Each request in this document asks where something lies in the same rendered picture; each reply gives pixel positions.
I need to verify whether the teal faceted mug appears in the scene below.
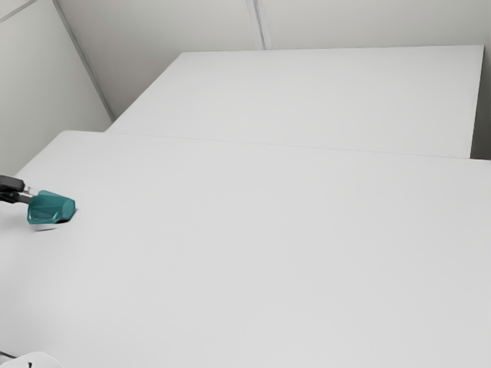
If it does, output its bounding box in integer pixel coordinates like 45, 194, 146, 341
25, 189, 77, 226

